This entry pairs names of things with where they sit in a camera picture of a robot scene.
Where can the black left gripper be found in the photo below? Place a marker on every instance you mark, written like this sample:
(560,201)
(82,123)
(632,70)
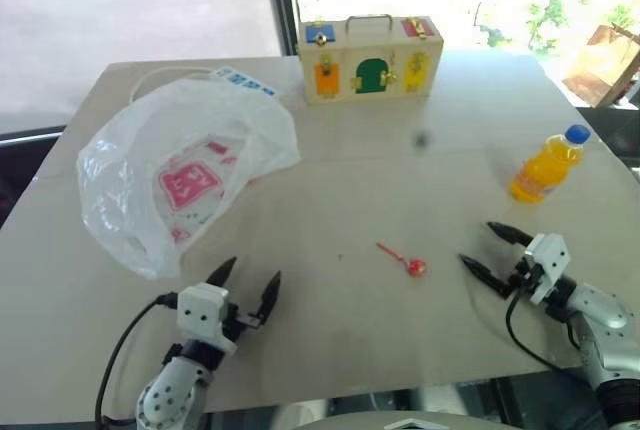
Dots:
(241,322)

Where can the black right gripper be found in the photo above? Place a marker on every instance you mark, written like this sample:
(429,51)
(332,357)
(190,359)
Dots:
(526,275)

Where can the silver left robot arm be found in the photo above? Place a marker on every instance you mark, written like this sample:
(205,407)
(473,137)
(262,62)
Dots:
(172,390)

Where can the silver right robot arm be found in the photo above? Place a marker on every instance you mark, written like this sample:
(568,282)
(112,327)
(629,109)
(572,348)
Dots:
(602,322)

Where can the red lollipop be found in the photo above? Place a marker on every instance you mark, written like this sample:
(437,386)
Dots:
(415,266)

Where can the orange juice bottle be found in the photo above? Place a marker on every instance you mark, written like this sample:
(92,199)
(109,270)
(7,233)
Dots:
(545,170)

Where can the white red-printed plastic bag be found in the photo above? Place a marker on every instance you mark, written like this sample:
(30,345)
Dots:
(150,160)

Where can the brown paper bag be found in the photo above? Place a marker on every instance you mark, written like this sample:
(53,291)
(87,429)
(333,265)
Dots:
(607,67)

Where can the wooden lock box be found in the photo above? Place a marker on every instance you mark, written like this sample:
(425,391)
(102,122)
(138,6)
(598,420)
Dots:
(370,60)

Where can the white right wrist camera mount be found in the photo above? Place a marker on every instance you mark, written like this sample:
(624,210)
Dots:
(550,262)

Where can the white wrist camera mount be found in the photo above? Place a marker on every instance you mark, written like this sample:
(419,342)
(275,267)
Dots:
(200,312)
(550,262)

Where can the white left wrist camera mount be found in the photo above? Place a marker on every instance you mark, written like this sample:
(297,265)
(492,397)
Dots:
(200,312)

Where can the black window frame post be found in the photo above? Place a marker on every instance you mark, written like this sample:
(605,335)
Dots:
(282,0)

